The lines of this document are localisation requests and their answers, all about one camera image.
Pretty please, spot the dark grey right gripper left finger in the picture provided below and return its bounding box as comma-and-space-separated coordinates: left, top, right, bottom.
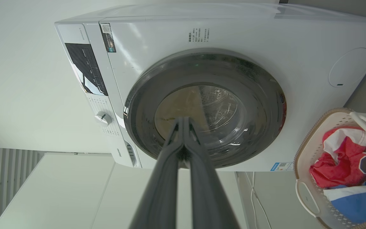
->
129, 117, 184, 229

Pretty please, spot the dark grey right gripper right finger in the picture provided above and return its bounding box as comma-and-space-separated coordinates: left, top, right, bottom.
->
183, 117, 241, 229

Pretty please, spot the white front-load washing machine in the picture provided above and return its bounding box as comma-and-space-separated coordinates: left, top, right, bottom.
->
54, 3, 366, 172

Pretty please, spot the blue QR code sticker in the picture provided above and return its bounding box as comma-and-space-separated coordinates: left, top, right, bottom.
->
270, 162, 294, 171

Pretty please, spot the white control knob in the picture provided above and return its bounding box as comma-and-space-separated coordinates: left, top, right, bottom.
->
95, 111, 112, 127

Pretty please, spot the stainless steel washer drum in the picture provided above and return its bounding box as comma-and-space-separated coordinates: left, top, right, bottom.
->
154, 85, 247, 150

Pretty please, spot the white shelf unit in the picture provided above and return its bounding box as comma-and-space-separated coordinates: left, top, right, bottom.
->
0, 153, 247, 229

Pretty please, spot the white woven laundry basket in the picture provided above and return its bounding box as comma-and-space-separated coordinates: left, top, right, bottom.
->
294, 108, 366, 229

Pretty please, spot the black control display panel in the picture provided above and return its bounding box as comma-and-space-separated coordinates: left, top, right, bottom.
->
65, 43, 108, 96

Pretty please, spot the red and white garment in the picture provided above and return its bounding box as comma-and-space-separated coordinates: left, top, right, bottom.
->
309, 126, 366, 189

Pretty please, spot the blue and white garment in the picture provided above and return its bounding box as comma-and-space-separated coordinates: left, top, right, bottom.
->
323, 169, 366, 224

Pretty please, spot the black QR code sticker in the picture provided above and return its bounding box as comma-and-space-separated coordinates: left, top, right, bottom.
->
100, 23, 117, 53

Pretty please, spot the white slatted blind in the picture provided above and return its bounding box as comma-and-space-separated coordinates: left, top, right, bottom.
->
0, 147, 41, 229

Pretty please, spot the white detergent drawer front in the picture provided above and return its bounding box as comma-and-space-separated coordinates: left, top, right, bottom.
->
57, 24, 90, 45

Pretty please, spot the round white filter cover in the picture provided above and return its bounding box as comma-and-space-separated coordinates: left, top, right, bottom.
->
328, 48, 366, 88

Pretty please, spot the thin white power cable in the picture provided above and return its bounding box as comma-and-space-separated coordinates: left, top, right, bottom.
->
245, 172, 272, 229

